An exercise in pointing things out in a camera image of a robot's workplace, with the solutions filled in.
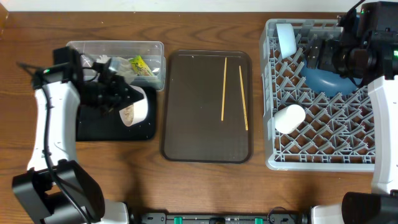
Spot dark brown serving tray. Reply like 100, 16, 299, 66
160, 50, 253, 164

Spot black rectangular tray bin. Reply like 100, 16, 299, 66
76, 87, 157, 141

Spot yellow green snack wrapper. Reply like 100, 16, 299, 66
129, 55, 155, 77

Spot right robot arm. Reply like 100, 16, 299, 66
306, 1, 397, 223

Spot right wooden chopstick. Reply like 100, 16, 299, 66
239, 65, 249, 131

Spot grey dishwasher rack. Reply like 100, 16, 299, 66
259, 19, 376, 172

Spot clear plastic waste bin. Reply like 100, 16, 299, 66
67, 40, 165, 91

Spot left wooden chopstick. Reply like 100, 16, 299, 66
221, 57, 228, 121

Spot light blue small bowl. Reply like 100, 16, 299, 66
276, 24, 297, 59

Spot dark blue plate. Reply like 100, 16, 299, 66
300, 60, 358, 97

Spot white paper cup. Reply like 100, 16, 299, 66
274, 105, 306, 134

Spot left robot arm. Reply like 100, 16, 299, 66
12, 47, 147, 223

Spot wooden chopstick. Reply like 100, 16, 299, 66
239, 65, 249, 131
221, 57, 228, 121

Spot white bowl with food residue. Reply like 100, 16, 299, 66
119, 86, 149, 127

